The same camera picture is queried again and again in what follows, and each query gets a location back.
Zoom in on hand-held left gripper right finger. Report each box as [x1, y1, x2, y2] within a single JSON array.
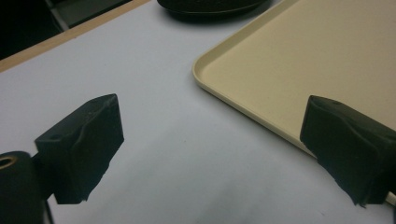
[[299, 94, 396, 207]]

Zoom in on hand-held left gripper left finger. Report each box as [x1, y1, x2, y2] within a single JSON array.
[[34, 93, 125, 205]]

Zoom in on beige plastic tray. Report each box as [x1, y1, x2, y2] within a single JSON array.
[[191, 0, 396, 207]]

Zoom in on black plate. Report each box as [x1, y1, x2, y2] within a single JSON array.
[[156, 0, 269, 17]]

